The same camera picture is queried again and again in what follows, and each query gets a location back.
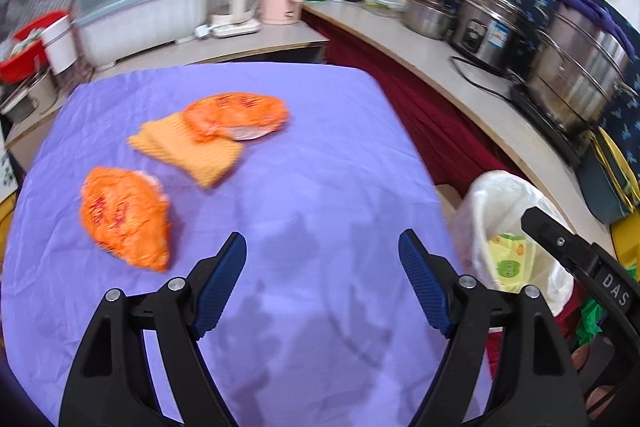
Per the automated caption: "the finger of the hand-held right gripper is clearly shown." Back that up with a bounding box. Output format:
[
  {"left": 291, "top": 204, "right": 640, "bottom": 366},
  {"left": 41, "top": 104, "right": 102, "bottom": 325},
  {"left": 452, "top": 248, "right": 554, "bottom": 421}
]
[{"left": 520, "top": 207, "right": 601, "bottom": 280}]

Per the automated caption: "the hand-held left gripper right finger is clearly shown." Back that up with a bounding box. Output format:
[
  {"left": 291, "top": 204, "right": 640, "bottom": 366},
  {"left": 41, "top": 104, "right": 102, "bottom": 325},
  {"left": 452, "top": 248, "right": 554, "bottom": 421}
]
[{"left": 398, "top": 229, "right": 586, "bottom": 427}]

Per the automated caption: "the steel pot with lid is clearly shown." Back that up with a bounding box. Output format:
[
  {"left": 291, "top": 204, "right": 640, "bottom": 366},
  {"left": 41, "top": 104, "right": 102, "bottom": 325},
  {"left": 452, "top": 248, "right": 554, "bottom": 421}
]
[{"left": 402, "top": 0, "right": 458, "bottom": 40}]

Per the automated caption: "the purple tablecloth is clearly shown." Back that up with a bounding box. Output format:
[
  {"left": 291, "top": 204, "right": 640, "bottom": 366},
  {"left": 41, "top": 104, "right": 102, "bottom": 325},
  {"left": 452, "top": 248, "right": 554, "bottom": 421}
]
[{"left": 0, "top": 63, "right": 493, "bottom": 427}]

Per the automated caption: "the white plastic tumbler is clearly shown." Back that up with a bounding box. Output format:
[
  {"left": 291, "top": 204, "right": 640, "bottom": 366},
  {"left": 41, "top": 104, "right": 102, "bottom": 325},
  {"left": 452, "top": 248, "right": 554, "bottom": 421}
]
[{"left": 40, "top": 14, "right": 78, "bottom": 75}]

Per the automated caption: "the yellow-green packaging bag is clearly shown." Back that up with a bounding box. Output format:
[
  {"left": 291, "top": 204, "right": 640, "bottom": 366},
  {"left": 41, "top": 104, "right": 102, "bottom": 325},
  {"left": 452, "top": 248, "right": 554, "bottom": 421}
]
[{"left": 481, "top": 232, "right": 538, "bottom": 294}]

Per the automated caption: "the green plastic bag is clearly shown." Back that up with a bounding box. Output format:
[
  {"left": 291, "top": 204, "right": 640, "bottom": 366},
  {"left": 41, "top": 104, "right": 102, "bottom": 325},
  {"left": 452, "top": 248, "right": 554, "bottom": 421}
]
[{"left": 575, "top": 299, "right": 607, "bottom": 343}]

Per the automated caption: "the dark teal bag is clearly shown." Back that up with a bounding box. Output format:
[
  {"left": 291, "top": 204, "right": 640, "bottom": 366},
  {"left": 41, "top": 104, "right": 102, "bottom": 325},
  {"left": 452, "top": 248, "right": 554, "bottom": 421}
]
[{"left": 575, "top": 127, "right": 640, "bottom": 225}]

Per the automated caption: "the trash bin with white bag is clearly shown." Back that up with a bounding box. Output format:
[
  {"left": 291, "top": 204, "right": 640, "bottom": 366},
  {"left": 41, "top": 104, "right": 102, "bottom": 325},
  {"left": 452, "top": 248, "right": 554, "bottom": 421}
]
[{"left": 452, "top": 170, "right": 576, "bottom": 315}]

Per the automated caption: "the black power cable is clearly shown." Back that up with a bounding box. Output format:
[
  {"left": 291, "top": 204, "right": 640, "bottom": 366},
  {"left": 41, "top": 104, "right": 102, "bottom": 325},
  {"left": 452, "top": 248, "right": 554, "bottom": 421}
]
[{"left": 450, "top": 56, "right": 521, "bottom": 100}]

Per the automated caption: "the orange snack packet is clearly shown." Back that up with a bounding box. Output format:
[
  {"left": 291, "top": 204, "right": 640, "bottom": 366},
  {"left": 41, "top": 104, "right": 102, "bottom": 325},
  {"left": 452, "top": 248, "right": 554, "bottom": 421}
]
[
  {"left": 80, "top": 166, "right": 172, "bottom": 272},
  {"left": 182, "top": 93, "right": 291, "bottom": 144}
]

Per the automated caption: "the large steel steamer pot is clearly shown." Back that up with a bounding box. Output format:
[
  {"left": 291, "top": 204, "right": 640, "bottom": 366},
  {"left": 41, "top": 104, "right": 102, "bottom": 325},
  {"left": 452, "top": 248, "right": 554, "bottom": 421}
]
[{"left": 525, "top": 0, "right": 638, "bottom": 135}]

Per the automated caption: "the red plastic basin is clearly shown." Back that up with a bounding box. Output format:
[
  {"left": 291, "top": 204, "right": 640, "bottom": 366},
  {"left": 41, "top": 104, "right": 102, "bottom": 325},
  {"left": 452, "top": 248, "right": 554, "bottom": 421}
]
[{"left": 0, "top": 10, "right": 68, "bottom": 82}]

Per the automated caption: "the white dish rack grey lid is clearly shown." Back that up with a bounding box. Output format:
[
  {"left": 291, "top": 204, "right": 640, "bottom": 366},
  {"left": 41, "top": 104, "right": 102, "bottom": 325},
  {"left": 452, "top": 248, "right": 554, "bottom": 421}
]
[{"left": 72, "top": 0, "right": 211, "bottom": 68}]

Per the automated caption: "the dark red curtain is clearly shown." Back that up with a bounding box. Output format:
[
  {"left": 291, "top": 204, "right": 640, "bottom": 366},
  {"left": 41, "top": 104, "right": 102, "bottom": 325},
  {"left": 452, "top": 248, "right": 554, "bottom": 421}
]
[{"left": 305, "top": 14, "right": 521, "bottom": 188}]

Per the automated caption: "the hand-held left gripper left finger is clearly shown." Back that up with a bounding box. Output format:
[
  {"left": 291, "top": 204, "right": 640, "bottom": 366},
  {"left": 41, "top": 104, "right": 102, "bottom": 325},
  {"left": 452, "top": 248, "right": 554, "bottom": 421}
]
[{"left": 59, "top": 232, "right": 247, "bottom": 427}]

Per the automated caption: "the steel rice cooker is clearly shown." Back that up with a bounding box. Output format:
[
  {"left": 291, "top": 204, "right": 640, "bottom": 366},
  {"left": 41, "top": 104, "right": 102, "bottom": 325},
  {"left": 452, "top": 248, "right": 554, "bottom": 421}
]
[{"left": 447, "top": 0, "right": 546, "bottom": 72}]

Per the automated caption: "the orange-yellow dish cloth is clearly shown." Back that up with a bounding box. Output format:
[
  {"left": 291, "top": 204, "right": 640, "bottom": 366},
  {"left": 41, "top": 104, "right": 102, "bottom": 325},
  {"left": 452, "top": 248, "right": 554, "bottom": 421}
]
[{"left": 127, "top": 112, "right": 245, "bottom": 188}]

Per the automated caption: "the clear glass bowl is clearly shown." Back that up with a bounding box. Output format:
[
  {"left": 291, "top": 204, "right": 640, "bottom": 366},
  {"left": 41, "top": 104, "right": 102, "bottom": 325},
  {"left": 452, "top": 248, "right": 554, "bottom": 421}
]
[{"left": 362, "top": 0, "right": 406, "bottom": 18}]

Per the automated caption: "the black induction cooker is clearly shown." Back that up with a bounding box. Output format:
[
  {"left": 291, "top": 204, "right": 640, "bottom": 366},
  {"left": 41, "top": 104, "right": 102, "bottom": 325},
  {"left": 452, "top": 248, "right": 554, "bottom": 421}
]
[{"left": 510, "top": 84, "right": 596, "bottom": 168}]

